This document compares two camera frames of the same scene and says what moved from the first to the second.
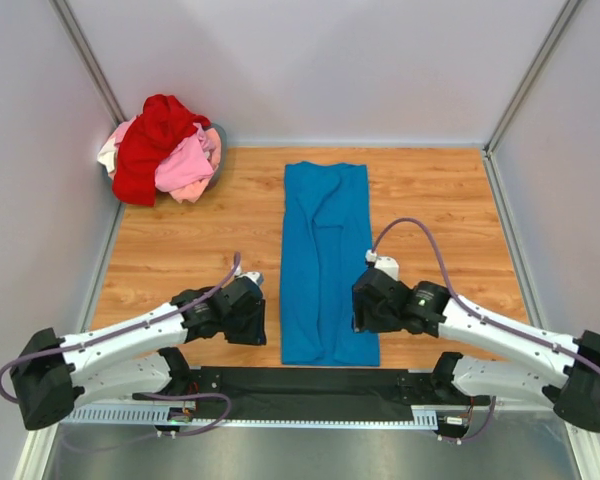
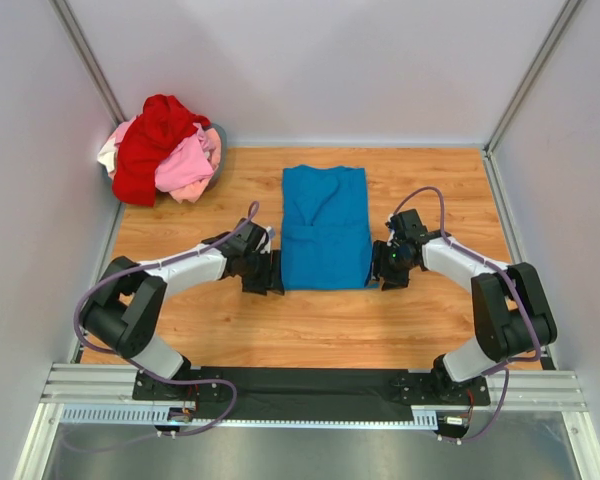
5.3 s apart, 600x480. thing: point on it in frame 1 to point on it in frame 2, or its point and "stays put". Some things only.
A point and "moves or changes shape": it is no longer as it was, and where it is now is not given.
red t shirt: (146, 141) stays put
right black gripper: (361, 320) to (380, 271)
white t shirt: (108, 156) stays put
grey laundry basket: (223, 138) stays put
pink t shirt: (182, 167) stays put
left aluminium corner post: (61, 9) stays put
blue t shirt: (326, 231) moves or changes shape
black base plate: (316, 393) stays put
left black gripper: (256, 335) to (271, 279)
